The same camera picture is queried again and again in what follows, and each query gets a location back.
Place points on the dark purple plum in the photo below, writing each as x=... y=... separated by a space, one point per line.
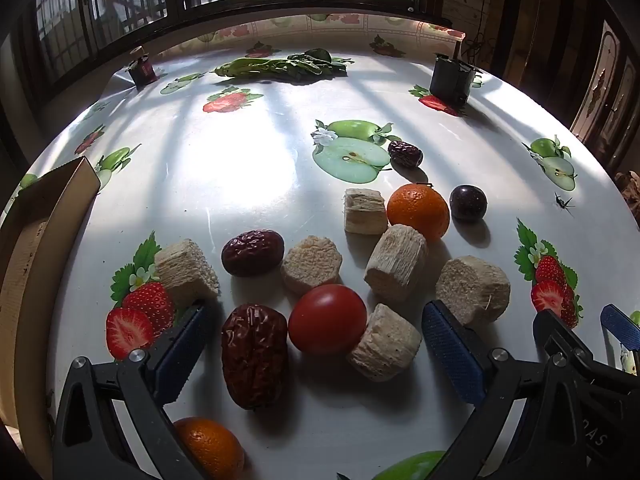
x=467 y=202

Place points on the green apple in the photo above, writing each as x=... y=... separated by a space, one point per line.
x=410 y=467

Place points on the red tomato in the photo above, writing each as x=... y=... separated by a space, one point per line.
x=327 y=319

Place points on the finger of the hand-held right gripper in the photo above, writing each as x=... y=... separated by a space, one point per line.
x=550 y=332
x=617 y=325

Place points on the orange tangerine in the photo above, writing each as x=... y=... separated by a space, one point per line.
x=215 y=447
x=419 y=210

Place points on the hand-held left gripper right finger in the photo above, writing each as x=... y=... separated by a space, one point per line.
x=452 y=355

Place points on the small red date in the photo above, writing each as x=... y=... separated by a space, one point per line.
x=405 y=153

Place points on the black wasp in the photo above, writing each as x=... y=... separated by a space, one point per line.
x=564 y=203

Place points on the wooden door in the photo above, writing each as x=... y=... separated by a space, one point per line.
x=605 y=90

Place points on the small dark bottle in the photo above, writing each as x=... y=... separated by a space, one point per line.
x=142 y=71

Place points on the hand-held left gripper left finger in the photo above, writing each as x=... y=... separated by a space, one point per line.
x=180 y=355

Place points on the large red date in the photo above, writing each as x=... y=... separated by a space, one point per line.
x=255 y=355

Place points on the fruit-printed tablecloth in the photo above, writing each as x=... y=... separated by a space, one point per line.
x=250 y=160

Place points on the medium red date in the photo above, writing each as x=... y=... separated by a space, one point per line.
x=252 y=252

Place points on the beige sugarcane piece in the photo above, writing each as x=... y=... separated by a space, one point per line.
x=311 y=265
x=397 y=262
x=384 y=342
x=365 y=210
x=472 y=287
x=187 y=272

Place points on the brown cardboard box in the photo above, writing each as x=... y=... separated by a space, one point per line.
x=30 y=285

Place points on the green leafy vegetable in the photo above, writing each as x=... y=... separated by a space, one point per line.
x=280 y=67

